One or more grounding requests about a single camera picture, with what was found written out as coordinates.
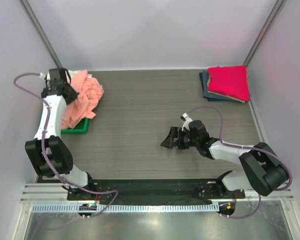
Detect salmon pink t-shirt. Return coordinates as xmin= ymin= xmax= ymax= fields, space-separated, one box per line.
xmin=61 ymin=70 xmax=104 ymax=129

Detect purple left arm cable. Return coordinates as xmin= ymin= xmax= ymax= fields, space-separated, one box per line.
xmin=13 ymin=72 xmax=119 ymax=218

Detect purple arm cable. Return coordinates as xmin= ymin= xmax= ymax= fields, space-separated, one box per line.
xmin=13 ymin=72 xmax=119 ymax=218
xmin=186 ymin=105 xmax=294 ymax=220

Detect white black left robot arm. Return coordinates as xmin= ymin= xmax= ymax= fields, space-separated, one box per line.
xmin=25 ymin=68 xmax=96 ymax=200

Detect white slotted cable duct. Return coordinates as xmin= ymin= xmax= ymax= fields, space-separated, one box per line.
xmin=31 ymin=202 xmax=219 ymax=214

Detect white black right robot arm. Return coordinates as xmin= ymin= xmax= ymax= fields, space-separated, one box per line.
xmin=160 ymin=120 xmax=291 ymax=198

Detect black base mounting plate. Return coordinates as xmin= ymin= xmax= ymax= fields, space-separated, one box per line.
xmin=66 ymin=178 xmax=246 ymax=201

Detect green plastic bin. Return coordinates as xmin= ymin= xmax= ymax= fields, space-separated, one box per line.
xmin=61 ymin=118 xmax=90 ymax=135

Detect red folded t-shirt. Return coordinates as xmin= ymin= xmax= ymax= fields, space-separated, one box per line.
xmin=207 ymin=65 xmax=250 ymax=102

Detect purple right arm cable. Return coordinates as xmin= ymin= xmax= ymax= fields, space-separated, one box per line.
xmin=186 ymin=105 xmax=294 ymax=220

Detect navy blue folded t-shirt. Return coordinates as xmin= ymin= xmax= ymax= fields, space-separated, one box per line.
xmin=199 ymin=70 xmax=235 ymax=102

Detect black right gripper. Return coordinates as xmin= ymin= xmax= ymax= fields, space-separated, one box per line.
xmin=161 ymin=126 xmax=200 ymax=149

